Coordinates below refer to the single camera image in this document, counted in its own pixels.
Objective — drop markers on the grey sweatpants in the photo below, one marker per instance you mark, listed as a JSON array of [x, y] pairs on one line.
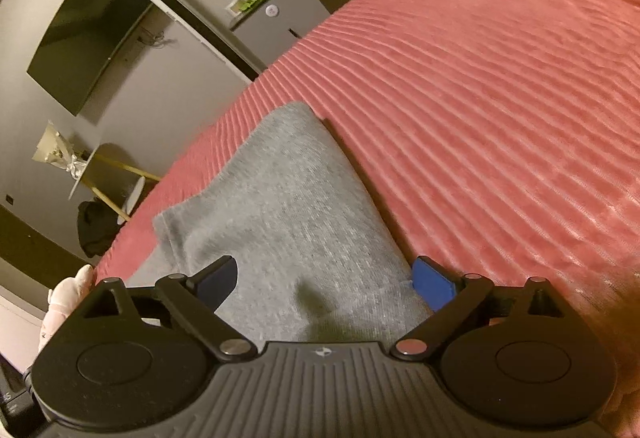
[[316, 263]]

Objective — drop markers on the wall power outlet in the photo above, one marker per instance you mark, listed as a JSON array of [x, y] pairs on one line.
[[10, 200]]

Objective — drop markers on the yellow legged side table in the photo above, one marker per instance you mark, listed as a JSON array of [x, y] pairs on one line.
[[118, 185]]

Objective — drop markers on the black wall television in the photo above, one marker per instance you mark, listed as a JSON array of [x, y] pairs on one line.
[[79, 44]]

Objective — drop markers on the white door frame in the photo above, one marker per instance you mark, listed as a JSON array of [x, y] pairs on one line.
[[210, 37]]

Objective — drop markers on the pink ribbed bed blanket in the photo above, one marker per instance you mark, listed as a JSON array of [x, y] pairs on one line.
[[500, 136]]

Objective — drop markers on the black bag on floor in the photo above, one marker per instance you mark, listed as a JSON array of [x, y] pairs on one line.
[[97, 227]]

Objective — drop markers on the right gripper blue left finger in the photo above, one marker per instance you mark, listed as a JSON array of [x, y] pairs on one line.
[[192, 302]]

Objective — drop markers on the grey drawer cabinet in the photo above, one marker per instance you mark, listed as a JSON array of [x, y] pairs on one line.
[[273, 27]]

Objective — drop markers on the cream plush pillow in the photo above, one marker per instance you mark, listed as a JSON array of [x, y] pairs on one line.
[[63, 300]]

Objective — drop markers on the wrapped flower bouquet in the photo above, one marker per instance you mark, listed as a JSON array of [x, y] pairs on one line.
[[54, 149]]

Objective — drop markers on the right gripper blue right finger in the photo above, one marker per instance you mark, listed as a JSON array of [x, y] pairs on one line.
[[454, 302]]

